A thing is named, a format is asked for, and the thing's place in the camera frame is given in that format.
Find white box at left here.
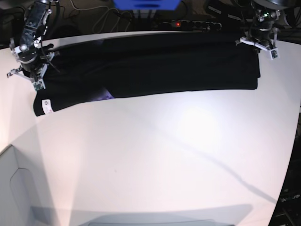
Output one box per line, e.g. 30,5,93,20
0,144,62,226

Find blue plastic box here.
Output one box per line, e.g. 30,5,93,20
113,0,180,10

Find wrist camera at image left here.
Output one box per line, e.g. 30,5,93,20
32,80,46,91

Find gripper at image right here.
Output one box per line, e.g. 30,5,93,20
235,28,279,59

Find black power strip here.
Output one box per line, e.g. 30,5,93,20
155,20,222,32

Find wrist camera at image right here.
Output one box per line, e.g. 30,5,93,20
269,48,280,60

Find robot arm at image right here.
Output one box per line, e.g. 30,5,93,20
236,0,287,60

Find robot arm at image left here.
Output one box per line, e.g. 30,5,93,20
7,0,59,91

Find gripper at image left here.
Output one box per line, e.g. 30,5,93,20
7,51,59,83

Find black T-shirt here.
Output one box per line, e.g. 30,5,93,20
33,32,261,116

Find wrist camera at image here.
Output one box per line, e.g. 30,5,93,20
32,80,46,91
269,48,280,60

